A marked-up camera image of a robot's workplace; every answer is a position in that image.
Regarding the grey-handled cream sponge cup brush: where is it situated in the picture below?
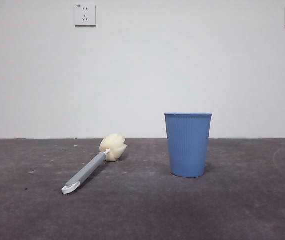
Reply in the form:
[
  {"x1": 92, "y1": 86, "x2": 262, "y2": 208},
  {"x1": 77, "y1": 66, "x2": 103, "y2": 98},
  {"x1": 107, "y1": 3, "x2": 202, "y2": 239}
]
[{"x1": 61, "y1": 133, "x2": 129, "y2": 196}]

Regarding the white wall socket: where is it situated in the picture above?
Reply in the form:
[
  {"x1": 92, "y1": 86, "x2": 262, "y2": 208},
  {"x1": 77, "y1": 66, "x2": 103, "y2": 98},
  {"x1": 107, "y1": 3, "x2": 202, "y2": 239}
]
[{"x1": 74, "y1": 3, "x2": 97, "y2": 28}]

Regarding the blue ribbed plastic cup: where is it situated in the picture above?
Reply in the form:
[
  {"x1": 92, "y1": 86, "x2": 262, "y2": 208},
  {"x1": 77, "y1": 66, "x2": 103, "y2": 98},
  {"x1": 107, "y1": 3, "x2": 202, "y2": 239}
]
[{"x1": 164, "y1": 112, "x2": 213, "y2": 179}]

